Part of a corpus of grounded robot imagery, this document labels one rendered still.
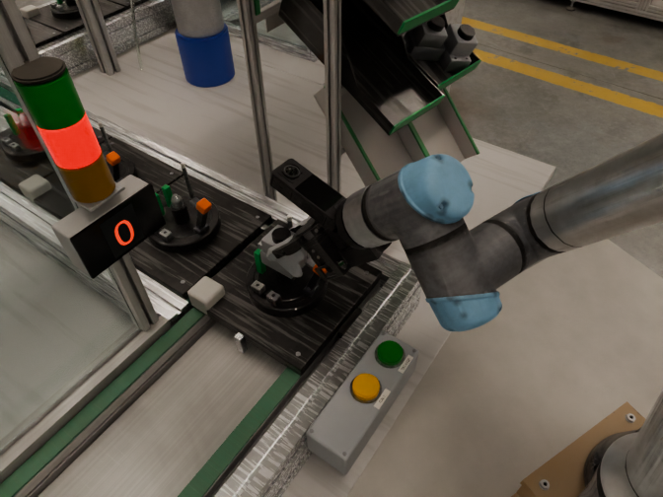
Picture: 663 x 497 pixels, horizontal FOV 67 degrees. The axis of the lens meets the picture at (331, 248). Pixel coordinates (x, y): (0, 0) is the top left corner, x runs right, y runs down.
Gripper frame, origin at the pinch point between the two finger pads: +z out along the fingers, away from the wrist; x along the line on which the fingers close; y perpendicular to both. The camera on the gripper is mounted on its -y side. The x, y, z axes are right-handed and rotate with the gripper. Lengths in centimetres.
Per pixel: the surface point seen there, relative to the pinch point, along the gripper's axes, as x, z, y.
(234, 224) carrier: 5.9, 19.4, -5.4
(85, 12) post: 42, 75, -76
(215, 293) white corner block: -9.5, 10.9, 0.7
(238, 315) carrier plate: -9.8, 8.8, 5.6
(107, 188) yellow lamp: -18.6, -8.3, -20.0
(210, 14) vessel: 59, 50, -52
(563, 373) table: 18, -17, 48
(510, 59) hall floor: 301, 113, 37
